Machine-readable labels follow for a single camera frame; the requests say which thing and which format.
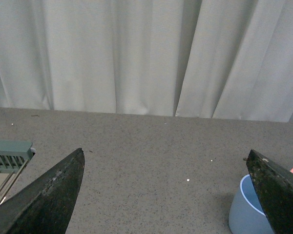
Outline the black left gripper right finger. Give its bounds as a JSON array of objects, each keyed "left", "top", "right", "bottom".
[{"left": 246, "top": 149, "right": 293, "bottom": 234}]

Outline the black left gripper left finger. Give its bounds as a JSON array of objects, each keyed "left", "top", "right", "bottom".
[{"left": 0, "top": 148, "right": 85, "bottom": 234}]

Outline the light blue plastic cup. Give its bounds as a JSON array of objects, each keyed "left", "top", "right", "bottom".
[{"left": 229, "top": 175, "right": 273, "bottom": 234}]

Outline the green slatted rack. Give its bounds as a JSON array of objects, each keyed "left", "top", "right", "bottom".
[{"left": 0, "top": 139, "right": 36, "bottom": 204}]

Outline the white pleated curtain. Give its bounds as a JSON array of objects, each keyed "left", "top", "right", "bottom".
[{"left": 0, "top": 0, "right": 293, "bottom": 122}]

